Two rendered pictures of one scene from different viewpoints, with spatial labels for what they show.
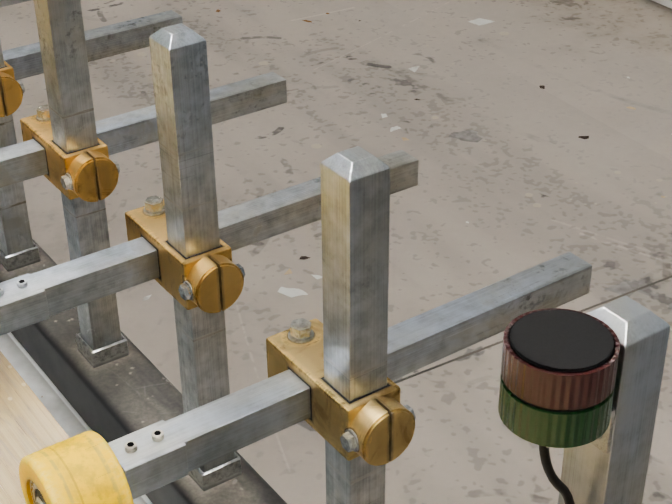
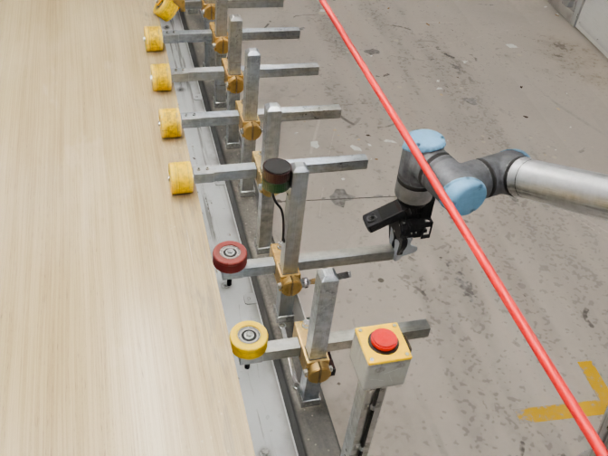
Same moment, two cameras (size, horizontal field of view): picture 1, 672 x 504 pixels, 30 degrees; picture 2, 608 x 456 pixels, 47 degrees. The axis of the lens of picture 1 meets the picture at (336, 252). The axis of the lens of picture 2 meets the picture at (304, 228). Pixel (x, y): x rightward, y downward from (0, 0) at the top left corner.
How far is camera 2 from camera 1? 88 cm
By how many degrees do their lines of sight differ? 16
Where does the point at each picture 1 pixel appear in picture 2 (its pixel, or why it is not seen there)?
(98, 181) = (236, 87)
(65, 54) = (233, 42)
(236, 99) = (298, 70)
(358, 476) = (264, 199)
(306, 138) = (396, 81)
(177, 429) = (213, 168)
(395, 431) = not seen: hidden behind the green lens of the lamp
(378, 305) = (275, 149)
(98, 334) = (230, 137)
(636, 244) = not seen: hidden behind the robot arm
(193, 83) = (254, 67)
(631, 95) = (562, 102)
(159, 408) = not seen: hidden behind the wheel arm
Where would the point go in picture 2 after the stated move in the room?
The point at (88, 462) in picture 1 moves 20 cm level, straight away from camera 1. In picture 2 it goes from (184, 168) to (201, 125)
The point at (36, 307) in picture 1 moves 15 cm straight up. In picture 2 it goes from (196, 122) to (195, 74)
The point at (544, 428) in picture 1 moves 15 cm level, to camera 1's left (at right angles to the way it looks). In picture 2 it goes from (266, 185) to (201, 166)
